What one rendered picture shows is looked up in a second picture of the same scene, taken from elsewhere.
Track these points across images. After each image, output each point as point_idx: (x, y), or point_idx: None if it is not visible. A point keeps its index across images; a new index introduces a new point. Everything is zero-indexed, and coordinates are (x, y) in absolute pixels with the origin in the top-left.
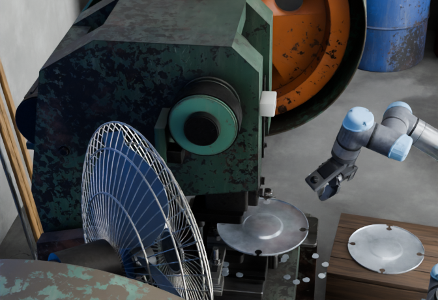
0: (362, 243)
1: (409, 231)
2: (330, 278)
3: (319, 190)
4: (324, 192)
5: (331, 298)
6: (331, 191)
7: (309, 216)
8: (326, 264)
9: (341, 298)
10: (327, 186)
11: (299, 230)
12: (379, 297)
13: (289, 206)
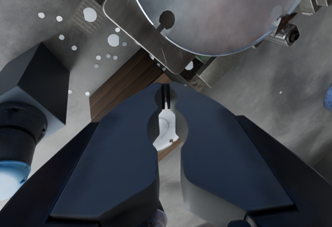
0: (171, 116)
1: (159, 151)
2: (158, 73)
3: (183, 105)
4: (140, 123)
5: (149, 65)
6: (71, 182)
7: (188, 62)
8: (111, 42)
9: (144, 72)
10: (135, 190)
11: (168, 9)
12: (123, 97)
13: (237, 45)
